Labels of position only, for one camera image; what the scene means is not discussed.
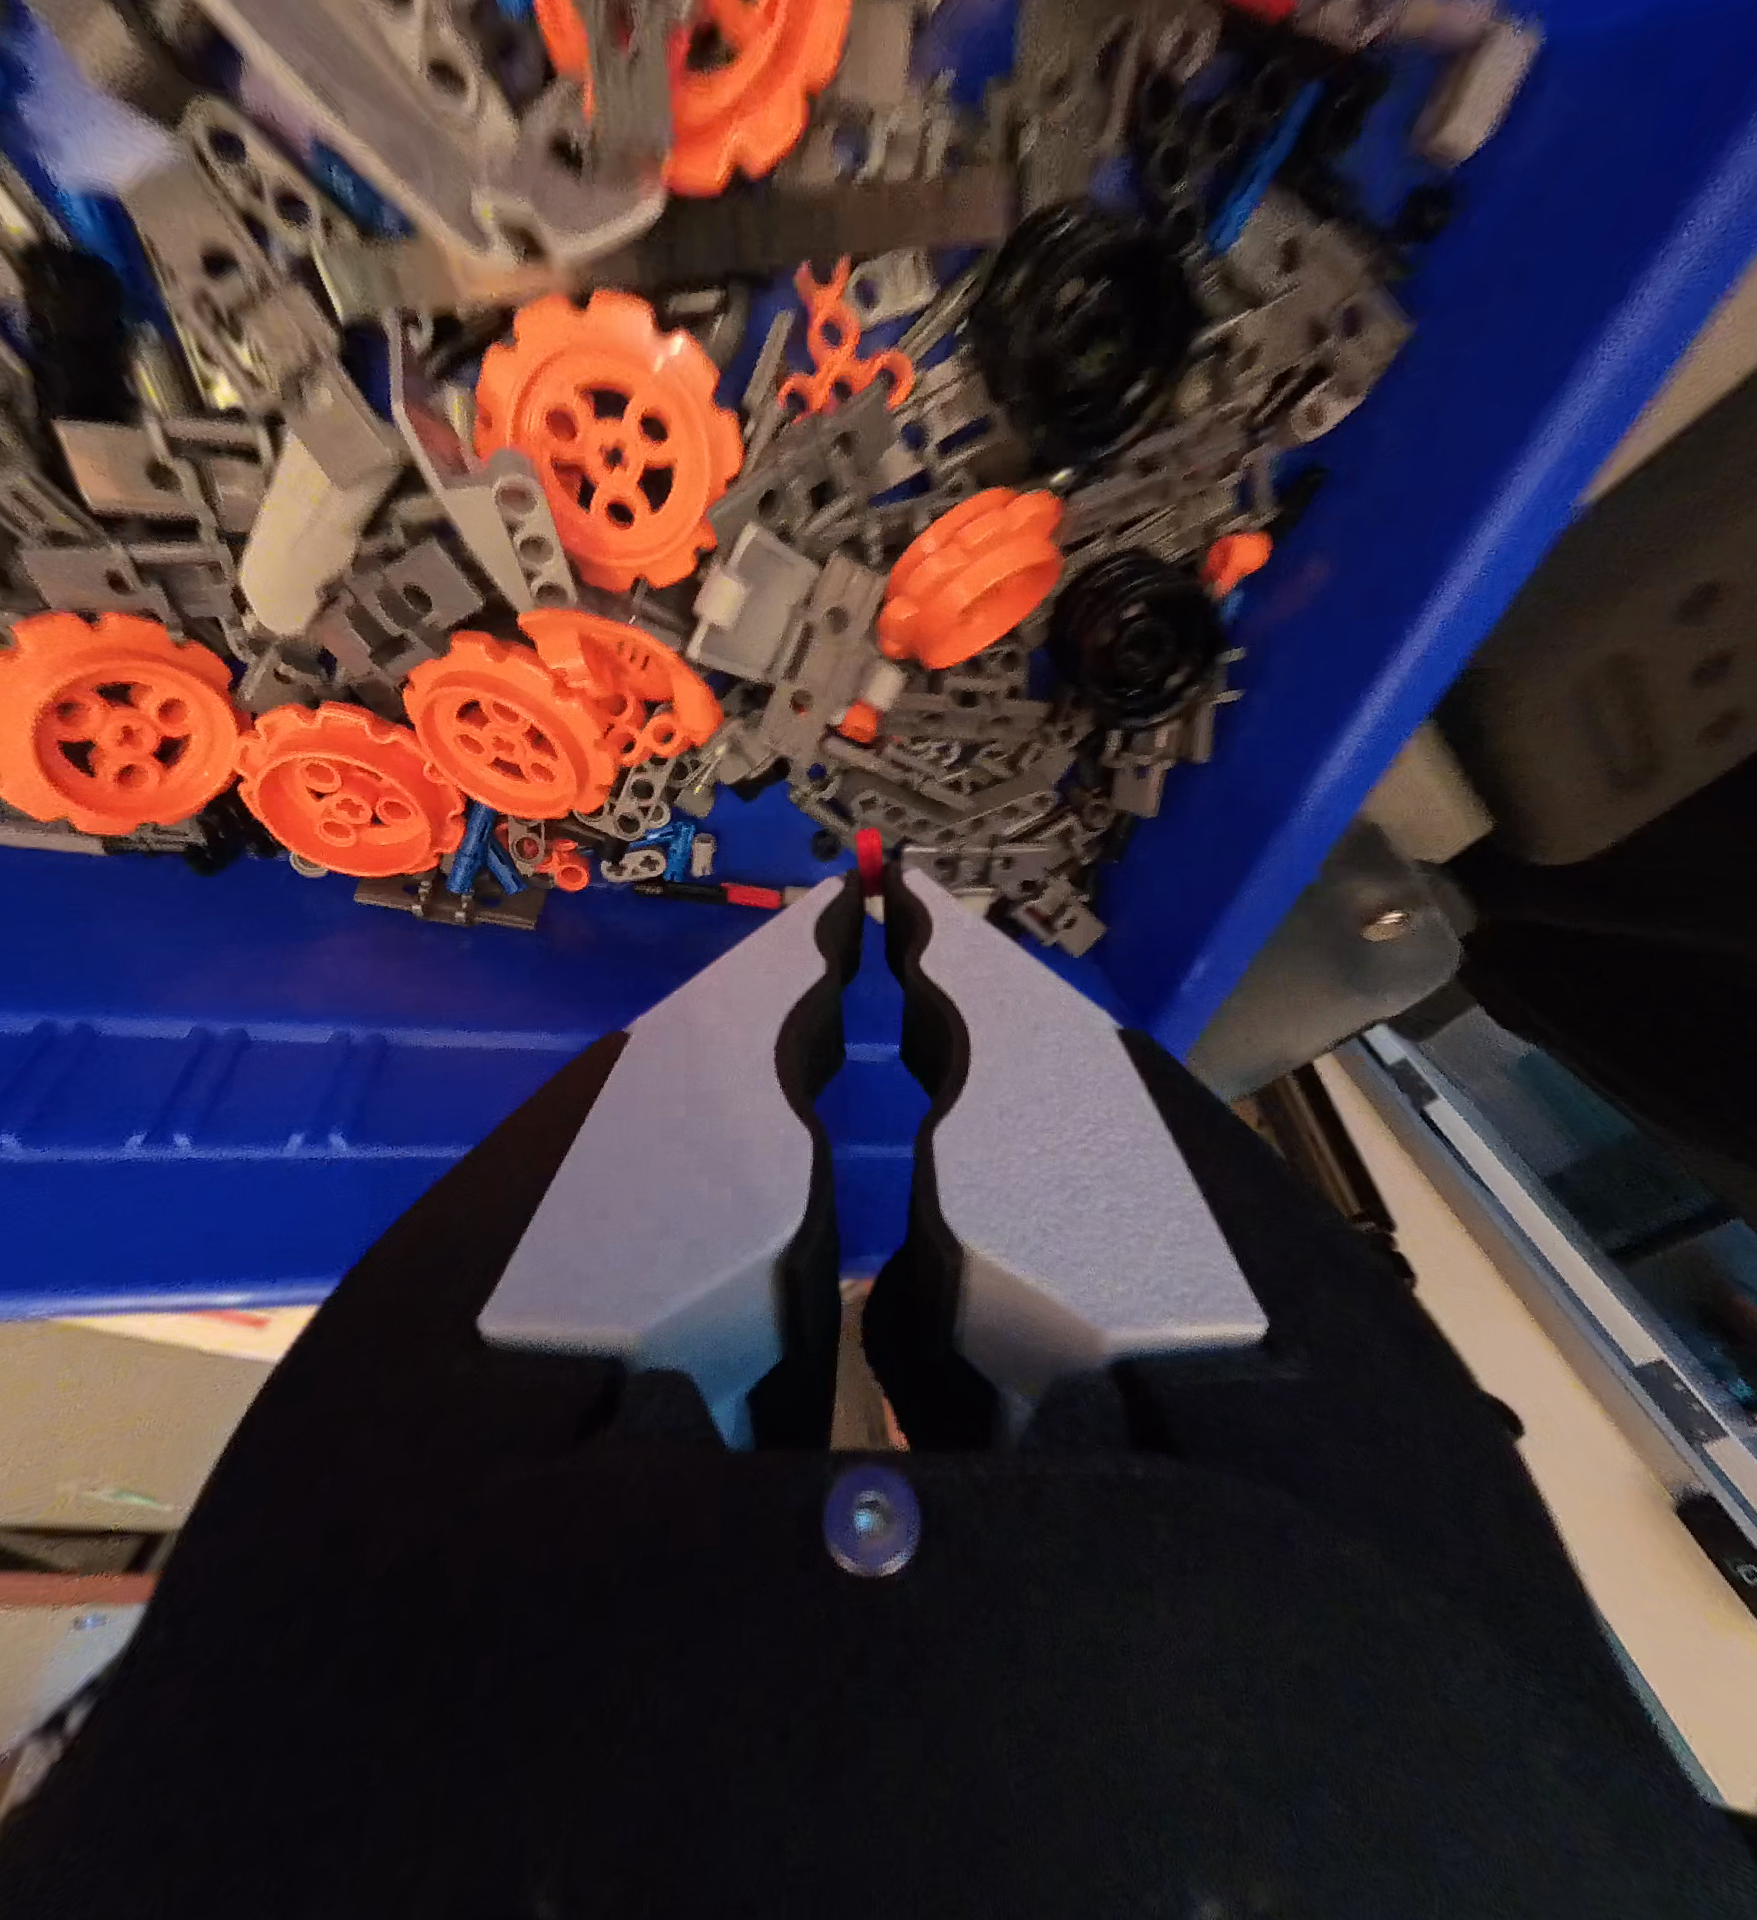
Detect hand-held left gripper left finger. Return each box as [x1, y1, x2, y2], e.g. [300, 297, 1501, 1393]
[483, 877, 874, 1449]

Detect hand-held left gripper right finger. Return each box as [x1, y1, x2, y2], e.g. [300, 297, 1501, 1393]
[883, 877, 1264, 1449]

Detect pile of toy building pieces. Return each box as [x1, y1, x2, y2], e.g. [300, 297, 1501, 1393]
[0, 0, 1555, 962]

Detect blue plastic bin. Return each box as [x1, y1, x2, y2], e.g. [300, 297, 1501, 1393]
[0, 0, 1757, 1323]

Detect black toy wheel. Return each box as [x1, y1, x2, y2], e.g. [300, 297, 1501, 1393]
[985, 206, 1196, 454]
[1053, 550, 1230, 722]

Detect large orange gear wheel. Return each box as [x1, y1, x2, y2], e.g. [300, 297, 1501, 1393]
[473, 291, 745, 593]

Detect black perforated pad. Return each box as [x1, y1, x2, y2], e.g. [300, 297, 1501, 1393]
[1448, 391, 1757, 872]

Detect white metal frame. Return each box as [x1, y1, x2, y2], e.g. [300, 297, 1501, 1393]
[1179, 810, 1757, 1682]

